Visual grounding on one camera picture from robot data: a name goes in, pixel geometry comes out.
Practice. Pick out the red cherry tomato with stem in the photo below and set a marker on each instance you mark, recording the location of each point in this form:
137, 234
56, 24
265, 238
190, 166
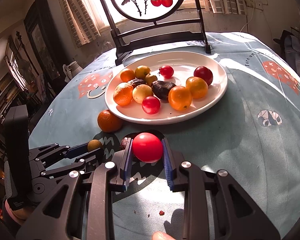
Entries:
166, 71

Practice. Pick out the yellow round fruit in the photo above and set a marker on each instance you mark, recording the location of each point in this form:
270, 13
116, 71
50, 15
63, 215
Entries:
140, 92

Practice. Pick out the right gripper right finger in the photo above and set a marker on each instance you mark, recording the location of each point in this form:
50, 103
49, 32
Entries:
235, 214

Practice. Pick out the black framed round screen ornament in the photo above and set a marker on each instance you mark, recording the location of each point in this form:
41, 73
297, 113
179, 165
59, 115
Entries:
156, 29

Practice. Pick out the person's left hand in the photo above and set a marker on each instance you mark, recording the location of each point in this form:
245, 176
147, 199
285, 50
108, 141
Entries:
21, 215

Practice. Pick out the dark wrinkled passion fruit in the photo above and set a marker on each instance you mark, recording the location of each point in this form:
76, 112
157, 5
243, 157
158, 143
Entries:
161, 89

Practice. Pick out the small orange kumquat fruit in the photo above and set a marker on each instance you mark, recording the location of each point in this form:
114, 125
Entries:
180, 98

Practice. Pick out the person's right hand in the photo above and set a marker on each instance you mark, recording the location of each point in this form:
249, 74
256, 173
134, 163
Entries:
161, 236

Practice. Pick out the white oval plate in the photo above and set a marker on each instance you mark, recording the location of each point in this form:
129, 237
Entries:
184, 63

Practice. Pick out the small tan longan fruit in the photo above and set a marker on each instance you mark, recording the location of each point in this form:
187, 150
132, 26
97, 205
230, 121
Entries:
94, 144

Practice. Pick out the white ceramic jug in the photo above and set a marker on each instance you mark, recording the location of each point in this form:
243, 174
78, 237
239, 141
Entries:
71, 70

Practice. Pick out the yellow-orange round fruit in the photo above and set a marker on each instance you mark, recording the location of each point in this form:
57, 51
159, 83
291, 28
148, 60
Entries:
197, 86

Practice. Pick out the small orange mandarin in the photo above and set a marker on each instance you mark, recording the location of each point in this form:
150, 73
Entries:
127, 75

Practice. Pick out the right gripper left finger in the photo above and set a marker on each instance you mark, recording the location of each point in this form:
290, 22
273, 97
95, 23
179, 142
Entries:
52, 217

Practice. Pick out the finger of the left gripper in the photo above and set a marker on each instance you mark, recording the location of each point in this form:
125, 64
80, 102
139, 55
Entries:
87, 163
54, 152

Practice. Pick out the small dark dried date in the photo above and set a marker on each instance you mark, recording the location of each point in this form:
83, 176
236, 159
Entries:
136, 82

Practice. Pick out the large orange mandarin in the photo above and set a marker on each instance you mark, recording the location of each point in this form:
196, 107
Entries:
123, 94

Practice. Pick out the orange mandarin near plate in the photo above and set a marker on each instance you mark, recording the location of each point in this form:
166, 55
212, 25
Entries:
108, 122

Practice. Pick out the small yellow tomato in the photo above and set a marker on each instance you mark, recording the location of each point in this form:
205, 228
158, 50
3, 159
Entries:
142, 71

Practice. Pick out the small tan longan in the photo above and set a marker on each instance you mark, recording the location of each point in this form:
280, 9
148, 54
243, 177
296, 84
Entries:
150, 78

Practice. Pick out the dark red cherry tomato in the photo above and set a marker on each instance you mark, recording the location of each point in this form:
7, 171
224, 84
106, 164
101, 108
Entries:
204, 73

